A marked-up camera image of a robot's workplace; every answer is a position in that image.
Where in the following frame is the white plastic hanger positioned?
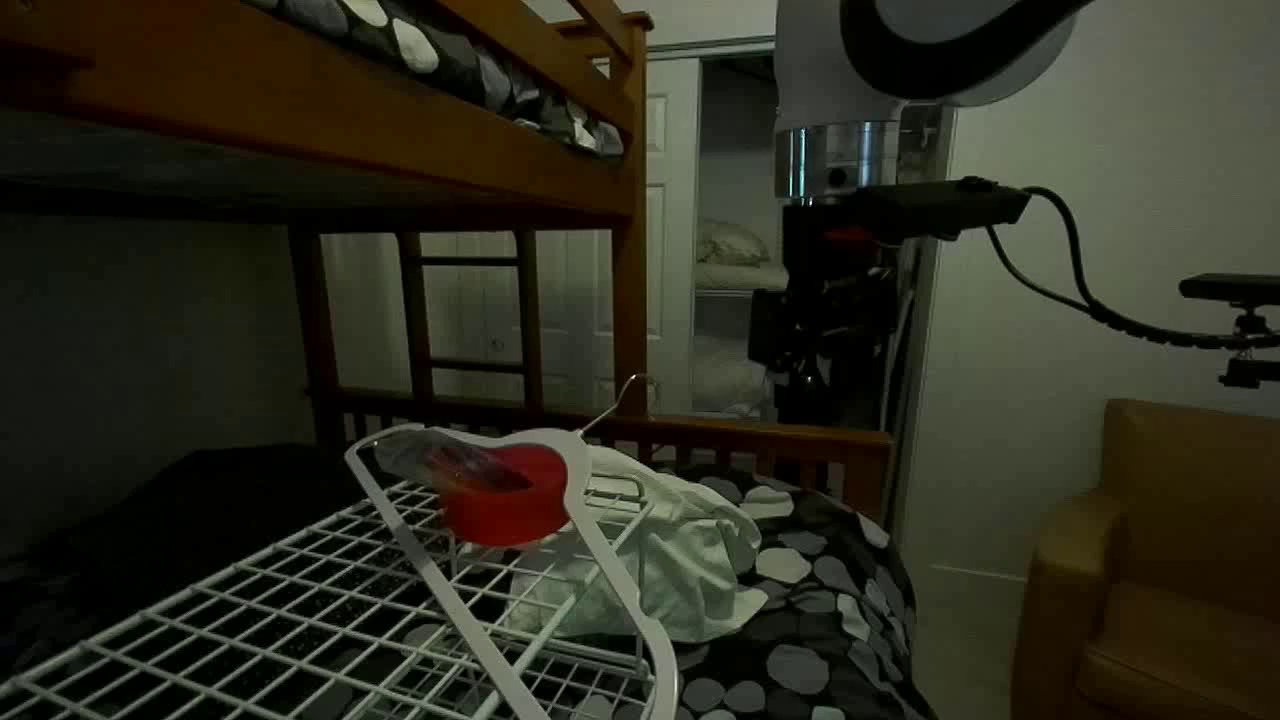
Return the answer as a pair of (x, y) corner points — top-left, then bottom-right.
(345, 374), (683, 720)

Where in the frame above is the white pillow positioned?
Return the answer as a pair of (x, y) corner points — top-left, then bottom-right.
(697, 219), (772, 267)

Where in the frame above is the white door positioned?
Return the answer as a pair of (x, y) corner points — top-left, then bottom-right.
(645, 55), (703, 416)

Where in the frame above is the white cloth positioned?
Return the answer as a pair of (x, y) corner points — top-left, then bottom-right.
(504, 445), (767, 644)

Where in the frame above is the black spotted duvet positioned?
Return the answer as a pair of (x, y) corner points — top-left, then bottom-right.
(590, 465), (937, 720)

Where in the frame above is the red tape roll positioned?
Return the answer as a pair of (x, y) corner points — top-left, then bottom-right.
(434, 444), (572, 549)

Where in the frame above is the black spotted mattress cover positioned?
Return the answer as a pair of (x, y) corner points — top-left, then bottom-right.
(244, 0), (627, 161)

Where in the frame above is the brown armchair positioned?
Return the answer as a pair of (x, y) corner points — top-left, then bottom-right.
(1010, 398), (1280, 720)

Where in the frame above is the wooden bunk bed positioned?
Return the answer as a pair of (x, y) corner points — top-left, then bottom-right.
(0, 0), (897, 529)

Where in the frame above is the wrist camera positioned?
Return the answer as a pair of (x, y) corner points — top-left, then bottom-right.
(850, 176), (1033, 244)

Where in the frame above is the camera on mount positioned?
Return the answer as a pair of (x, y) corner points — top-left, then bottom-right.
(1177, 271), (1280, 391)

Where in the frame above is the white wire rack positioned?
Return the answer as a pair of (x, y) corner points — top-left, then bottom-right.
(0, 470), (663, 720)

